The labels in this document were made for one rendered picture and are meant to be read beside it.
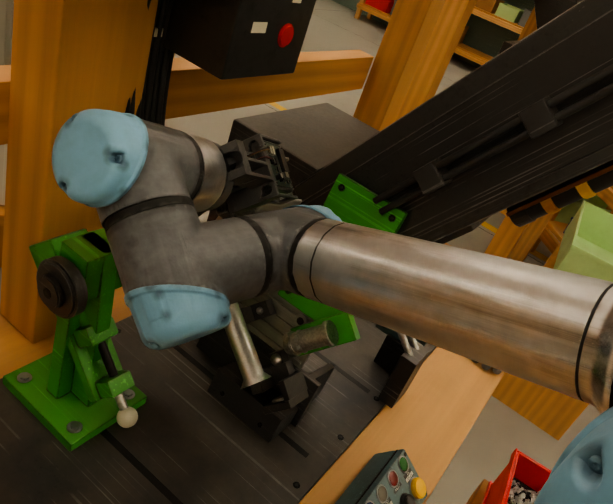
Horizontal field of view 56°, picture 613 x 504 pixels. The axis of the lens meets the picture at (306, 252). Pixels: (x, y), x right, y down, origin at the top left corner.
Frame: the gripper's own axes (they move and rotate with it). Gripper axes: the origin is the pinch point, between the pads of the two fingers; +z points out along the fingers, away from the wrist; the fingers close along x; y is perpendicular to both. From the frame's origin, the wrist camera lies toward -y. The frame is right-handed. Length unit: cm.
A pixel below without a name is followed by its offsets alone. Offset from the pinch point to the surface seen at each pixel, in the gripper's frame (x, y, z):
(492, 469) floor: -93, -17, 162
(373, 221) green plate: -6.6, 9.7, 9.5
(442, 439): -43, 4, 31
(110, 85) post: 19.2, -13.0, -9.5
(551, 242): -17, 28, 332
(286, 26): 22.5, 7.6, 4.6
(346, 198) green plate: -2.2, 6.9, 9.5
